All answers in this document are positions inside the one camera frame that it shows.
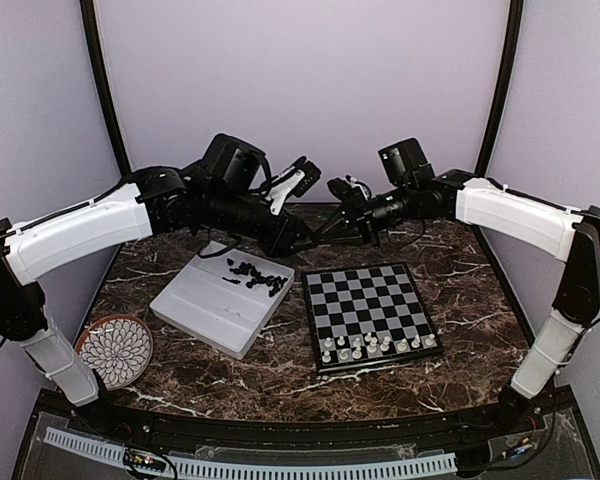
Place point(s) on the black front rail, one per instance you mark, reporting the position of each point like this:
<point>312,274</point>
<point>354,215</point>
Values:
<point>469,431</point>

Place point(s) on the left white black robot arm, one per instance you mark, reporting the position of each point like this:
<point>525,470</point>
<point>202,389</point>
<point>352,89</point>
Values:
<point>231,188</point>

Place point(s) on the floral patterned ceramic plate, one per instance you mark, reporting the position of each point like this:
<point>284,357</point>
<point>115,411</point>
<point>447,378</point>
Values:
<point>118,348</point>

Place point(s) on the black frame post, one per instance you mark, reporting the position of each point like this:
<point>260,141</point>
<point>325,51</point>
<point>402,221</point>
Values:
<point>95,49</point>
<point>501,89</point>

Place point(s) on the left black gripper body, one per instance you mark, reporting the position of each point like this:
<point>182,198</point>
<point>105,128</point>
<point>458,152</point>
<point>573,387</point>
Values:
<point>275,243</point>

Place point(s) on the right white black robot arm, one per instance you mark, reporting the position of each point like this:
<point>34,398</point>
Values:
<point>569,235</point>

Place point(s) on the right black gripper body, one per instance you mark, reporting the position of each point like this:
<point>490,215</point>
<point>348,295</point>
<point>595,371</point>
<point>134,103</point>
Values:
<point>364,217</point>

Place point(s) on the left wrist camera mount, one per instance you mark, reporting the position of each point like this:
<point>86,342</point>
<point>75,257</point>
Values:
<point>295,180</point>

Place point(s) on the white slotted cable duct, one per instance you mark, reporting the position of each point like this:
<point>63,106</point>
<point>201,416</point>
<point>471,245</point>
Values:
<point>235,463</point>

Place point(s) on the right black frame post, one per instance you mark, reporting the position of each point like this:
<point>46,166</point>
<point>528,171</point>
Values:
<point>501,89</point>

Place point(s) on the black white chessboard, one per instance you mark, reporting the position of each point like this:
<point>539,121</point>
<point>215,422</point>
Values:
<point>382,299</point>

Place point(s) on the white plastic divided tray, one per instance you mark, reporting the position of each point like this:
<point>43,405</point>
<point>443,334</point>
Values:
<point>194,300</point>

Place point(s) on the pile of black chess pieces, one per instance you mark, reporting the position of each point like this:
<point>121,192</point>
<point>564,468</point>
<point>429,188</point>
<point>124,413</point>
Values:
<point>246,274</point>

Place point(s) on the left black frame post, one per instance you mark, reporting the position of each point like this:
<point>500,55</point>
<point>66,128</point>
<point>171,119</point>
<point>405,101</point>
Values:
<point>95,49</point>

